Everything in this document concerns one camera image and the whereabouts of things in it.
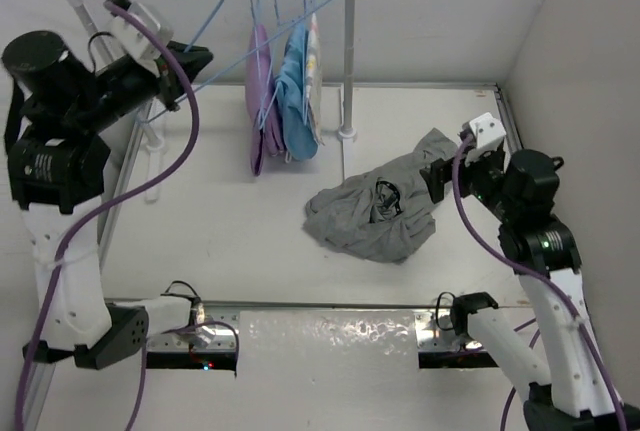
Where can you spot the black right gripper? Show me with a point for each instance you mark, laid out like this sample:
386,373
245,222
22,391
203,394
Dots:
438,171

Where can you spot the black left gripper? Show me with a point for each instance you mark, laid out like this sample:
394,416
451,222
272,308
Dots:
169,79

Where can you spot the grey t shirt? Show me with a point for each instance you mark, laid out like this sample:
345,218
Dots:
384,215

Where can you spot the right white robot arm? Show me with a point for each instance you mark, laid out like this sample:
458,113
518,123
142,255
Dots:
570,388

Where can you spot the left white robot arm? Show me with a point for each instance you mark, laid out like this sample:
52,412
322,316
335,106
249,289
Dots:
56,157

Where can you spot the purple garment on hanger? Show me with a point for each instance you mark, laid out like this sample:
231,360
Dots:
260,101

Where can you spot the blue garment on hanger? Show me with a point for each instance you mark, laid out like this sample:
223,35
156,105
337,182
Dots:
297,135

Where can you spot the white patterned garment on hanger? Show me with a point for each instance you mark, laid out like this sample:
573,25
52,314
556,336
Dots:
314,79

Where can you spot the white foam front board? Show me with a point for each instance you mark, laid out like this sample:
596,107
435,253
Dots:
297,371

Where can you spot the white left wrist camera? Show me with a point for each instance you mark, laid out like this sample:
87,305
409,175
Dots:
134,42

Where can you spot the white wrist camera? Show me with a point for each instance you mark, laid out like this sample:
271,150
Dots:
487,132
134,42

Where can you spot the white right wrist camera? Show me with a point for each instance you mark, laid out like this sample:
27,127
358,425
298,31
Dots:
487,132

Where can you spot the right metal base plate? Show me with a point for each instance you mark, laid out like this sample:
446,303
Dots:
432,335

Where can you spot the metal base plate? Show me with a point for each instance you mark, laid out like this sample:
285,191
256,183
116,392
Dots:
217,333
432,335

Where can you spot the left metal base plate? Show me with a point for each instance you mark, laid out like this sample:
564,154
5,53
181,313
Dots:
217,333

